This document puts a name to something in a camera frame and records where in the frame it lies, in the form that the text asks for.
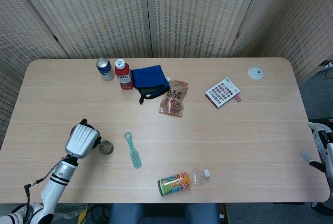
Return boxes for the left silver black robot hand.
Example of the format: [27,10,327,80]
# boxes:
[64,118,102,160]

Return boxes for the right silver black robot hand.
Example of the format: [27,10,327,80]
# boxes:
[300,121,333,175]

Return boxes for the small dark green cup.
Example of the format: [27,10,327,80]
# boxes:
[100,140,114,156]

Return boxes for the black equipment box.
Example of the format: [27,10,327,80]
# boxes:
[309,118,333,126]

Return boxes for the teal plastic brush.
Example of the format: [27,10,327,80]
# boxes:
[124,131,143,169]

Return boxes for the grey floor cloth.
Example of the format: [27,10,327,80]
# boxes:
[0,203,86,224]

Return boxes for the blue drink can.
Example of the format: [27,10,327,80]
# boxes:
[96,57,116,81]

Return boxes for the red NFC juice bottle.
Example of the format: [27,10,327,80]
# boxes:
[114,58,134,90]

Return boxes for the black cloth with loop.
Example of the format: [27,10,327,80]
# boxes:
[138,84,170,104]

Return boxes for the blue folded cloth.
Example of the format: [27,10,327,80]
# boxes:
[131,64,170,89]

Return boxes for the brown snack pouch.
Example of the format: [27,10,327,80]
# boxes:
[158,77,189,117]

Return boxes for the orange label plastic bottle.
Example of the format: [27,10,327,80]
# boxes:
[157,168,211,197]

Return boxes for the blue seat under table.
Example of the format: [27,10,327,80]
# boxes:
[108,203,222,224]

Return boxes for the colourful printed box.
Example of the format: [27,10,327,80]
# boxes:
[204,77,241,109]

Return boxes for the woven folding screen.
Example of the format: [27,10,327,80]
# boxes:
[0,0,333,152]

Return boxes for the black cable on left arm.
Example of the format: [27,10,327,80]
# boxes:
[10,166,57,219]

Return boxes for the tangled floor cables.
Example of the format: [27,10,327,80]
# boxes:
[78,203,110,224]

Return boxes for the white plug with cables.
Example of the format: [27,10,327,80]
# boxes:
[317,59,333,79]

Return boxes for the white round cable grommet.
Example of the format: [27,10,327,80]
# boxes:
[247,67,264,80]

